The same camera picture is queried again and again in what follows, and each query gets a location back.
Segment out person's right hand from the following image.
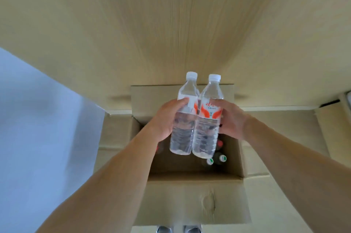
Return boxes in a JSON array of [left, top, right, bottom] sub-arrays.
[[210, 99, 254, 142]]

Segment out person's left hand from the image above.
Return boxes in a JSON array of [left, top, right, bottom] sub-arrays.
[[148, 97, 190, 143]]

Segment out white cap water bottle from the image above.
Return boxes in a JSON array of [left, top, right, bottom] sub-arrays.
[[169, 71, 200, 156], [192, 74, 223, 159]]

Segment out group of bottles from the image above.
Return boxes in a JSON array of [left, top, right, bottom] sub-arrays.
[[156, 139, 228, 173]]

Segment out brown cardboard box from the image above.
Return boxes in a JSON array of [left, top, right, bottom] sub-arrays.
[[94, 84, 340, 226]]

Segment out person's left forearm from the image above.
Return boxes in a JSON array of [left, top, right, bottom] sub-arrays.
[[35, 124, 165, 233]]

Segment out person's right forearm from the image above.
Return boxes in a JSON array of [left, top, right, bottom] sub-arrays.
[[242, 116, 351, 233]]

